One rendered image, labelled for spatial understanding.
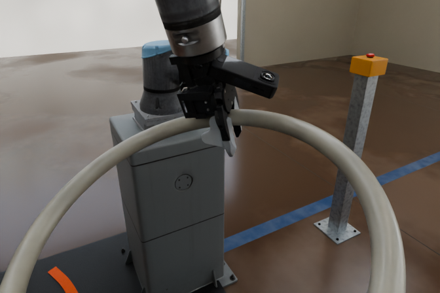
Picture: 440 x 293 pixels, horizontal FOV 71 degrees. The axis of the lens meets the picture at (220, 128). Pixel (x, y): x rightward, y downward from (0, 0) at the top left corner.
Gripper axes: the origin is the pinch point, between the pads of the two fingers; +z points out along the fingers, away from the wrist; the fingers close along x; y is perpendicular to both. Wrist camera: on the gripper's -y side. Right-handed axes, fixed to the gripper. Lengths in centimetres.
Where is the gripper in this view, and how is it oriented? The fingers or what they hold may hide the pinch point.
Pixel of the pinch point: (237, 140)
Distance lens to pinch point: 60.8
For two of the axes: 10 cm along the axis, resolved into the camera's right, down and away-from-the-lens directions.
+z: 2.3, 7.8, 5.8
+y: -9.5, 0.3, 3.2
